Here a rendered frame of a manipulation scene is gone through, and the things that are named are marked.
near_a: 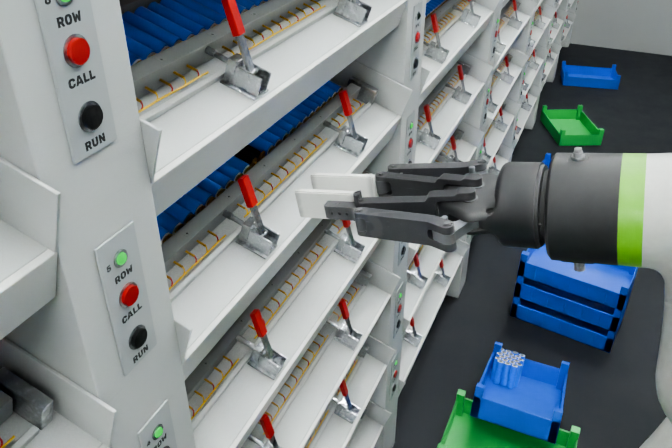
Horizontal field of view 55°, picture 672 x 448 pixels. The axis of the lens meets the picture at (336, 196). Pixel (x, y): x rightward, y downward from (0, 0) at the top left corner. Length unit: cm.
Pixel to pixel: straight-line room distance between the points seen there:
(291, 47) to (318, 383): 57
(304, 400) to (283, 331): 20
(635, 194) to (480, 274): 175
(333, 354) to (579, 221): 68
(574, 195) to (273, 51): 36
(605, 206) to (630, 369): 154
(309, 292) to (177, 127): 45
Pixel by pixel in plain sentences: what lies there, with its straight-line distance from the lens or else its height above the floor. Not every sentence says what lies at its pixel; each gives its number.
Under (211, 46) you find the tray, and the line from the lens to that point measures 66.
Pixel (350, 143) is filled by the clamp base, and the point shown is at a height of 95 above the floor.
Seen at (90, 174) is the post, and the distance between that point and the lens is 45.
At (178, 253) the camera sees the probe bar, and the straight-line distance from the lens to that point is 68.
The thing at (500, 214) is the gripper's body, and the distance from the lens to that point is 55.
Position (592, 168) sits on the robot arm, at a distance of 55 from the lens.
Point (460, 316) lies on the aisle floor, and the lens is 208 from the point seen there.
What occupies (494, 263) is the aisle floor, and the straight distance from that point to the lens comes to 232.
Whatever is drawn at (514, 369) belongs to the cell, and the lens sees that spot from 182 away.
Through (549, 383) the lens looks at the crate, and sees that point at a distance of 193.
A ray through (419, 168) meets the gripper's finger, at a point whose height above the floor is 105.
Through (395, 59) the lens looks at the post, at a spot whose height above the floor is 102.
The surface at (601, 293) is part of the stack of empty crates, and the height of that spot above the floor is 20.
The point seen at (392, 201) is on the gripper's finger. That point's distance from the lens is 59.
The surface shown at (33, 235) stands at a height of 112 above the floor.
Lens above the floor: 136
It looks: 31 degrees down
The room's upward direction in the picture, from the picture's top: straight up
